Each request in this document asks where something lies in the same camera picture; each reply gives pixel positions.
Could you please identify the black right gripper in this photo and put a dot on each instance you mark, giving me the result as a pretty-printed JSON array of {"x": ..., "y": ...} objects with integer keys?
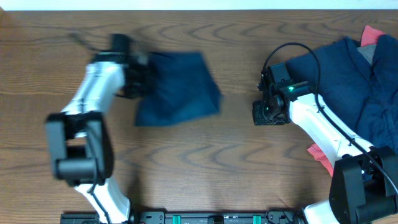
[{"x": 259, "y": 117}]

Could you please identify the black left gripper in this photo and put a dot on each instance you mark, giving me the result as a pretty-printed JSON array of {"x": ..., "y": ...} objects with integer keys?
[{"x": 147, "y": 84}]

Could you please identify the navy blue shorts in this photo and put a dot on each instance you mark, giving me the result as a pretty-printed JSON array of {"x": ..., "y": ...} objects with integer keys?
[{"x": 184, "y": 90}]

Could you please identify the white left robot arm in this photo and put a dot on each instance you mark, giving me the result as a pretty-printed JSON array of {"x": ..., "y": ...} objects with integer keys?
[{"x": 79, "y": 145}]

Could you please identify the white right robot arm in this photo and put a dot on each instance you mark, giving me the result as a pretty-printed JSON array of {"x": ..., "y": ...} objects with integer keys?
[{"x": 361, "y": 189}]

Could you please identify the navy blue garment pile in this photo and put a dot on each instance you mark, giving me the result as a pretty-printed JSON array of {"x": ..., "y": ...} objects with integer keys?
[{"x": 363, "y": 96}]

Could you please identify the grey garment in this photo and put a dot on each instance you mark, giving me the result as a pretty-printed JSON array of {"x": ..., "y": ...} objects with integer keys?
[{"x": 368, "y": 52}]

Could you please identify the red garment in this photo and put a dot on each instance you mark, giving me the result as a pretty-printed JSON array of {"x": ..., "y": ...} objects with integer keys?
[{"x": 369, "y": 36}]

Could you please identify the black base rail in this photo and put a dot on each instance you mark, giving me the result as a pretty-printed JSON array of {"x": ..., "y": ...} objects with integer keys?
[{"x": 271, "y": 216}]

